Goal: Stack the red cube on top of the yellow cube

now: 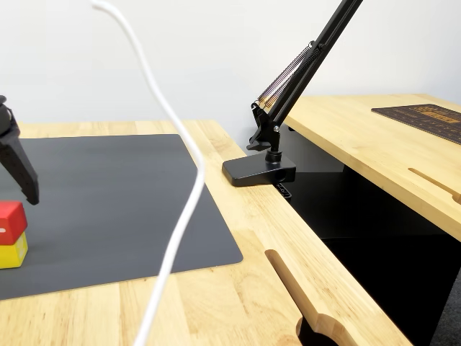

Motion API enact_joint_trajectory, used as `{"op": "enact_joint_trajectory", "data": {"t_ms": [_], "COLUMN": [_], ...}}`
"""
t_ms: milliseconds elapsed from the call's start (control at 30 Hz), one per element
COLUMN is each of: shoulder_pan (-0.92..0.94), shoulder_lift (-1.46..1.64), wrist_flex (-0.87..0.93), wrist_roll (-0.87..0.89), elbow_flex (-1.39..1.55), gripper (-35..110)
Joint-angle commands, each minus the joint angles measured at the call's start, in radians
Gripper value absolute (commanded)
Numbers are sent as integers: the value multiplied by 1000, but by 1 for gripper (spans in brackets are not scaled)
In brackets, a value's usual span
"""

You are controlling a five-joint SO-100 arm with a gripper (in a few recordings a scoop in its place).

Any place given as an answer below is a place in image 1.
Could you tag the red cube with white print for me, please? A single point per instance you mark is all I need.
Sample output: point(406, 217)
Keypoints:
point(11, 220)

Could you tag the yellow cube with white numeral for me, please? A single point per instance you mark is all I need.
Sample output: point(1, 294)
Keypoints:
point(9, 256)

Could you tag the dark grey mat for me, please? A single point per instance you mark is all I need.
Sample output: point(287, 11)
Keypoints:
point(108, 202)

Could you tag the black spring boom stand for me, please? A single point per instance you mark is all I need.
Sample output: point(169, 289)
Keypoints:
point(252, 173)

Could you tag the light wooden desk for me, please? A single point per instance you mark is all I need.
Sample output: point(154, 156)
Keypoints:
point(378, 144)

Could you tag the dark brown printed mat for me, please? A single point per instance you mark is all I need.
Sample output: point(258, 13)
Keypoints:
point(432, 120)

